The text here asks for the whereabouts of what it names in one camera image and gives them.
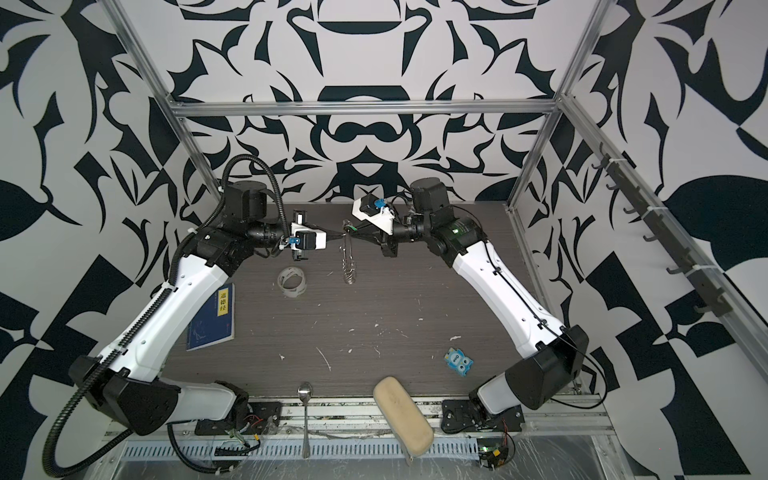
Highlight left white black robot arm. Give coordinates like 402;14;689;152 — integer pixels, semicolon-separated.
69;181;341;435

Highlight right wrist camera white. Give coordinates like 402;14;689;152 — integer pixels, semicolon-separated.
352;194;395;235

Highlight black corrugated cable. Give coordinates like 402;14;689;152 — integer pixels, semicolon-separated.
41;154;290;479

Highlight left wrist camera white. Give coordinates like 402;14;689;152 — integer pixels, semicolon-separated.
288;222;327;251

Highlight clear tape roll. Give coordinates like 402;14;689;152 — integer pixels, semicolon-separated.
277;266;307;299

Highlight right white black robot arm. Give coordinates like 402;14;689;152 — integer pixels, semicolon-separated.
347;177;589;416

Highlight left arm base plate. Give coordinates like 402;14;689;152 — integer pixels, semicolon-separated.
194;401;282;436

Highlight blue book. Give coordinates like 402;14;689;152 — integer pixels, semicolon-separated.
186;283;235;351

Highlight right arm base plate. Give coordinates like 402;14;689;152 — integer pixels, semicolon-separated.
440;399;525;435

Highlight metal spoon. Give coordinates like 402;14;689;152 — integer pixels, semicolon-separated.
297;382;313;459

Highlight small circuit board left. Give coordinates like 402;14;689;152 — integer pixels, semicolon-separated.
213;436;262;457

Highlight small circuit board right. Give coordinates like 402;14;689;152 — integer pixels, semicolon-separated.
478;440;515;470

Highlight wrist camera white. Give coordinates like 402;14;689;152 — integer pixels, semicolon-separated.
288;222;327;251
352;194;395;235

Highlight small circuit board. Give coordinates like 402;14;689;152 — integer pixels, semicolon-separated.
478;440;515;470
213;436;262;457

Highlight blue owl toy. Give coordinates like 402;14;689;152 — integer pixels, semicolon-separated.
444;347;474;377

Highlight wall hook rail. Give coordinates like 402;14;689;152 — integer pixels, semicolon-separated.
595;142;733;317

